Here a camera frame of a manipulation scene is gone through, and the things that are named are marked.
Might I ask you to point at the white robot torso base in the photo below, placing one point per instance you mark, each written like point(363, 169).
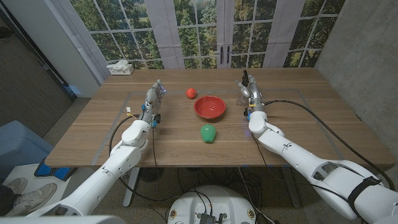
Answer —
point(211, 202)

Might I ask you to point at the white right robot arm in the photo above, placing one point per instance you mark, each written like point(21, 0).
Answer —
point(289, 149)

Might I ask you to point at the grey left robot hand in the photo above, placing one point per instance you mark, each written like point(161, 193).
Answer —
point(154, 96)

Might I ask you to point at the printed window backdrop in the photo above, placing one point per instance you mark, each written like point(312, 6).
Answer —
point(199, 31)

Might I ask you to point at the green pepper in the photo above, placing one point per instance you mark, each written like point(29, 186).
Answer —
point(208, 133)

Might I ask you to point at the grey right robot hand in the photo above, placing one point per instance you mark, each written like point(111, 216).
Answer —
point(255, 95)

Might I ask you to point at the blue plastic object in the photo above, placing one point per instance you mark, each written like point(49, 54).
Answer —
point(46, 170)

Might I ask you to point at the grey sneaker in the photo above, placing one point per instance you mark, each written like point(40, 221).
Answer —
point(31, 199)
point(17, 185)

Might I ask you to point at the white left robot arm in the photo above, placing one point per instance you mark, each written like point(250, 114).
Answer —
point(124, 155)

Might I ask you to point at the black round fan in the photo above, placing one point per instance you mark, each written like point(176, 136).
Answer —
point(151, 175)

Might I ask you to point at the grey tape outline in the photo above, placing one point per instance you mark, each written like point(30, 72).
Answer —
point(217, 91)

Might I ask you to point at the person in dark clothes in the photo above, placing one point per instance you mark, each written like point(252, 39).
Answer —
point(4, 199)

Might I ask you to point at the blue-grey storage bin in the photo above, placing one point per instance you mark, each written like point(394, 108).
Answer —
point(21, 146)

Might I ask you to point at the white table leg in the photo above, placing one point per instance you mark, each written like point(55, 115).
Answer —
point(130, 186)

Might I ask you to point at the grey table leg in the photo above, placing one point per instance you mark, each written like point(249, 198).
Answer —
point(292, 189)

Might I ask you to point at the red bowl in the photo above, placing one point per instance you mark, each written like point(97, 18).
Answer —
point(210, 107)

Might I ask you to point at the white robot shoulder cover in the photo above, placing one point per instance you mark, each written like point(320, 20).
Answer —
point(62, 220)

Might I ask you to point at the white tissue box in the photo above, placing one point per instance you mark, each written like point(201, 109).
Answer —
point(122, 70)

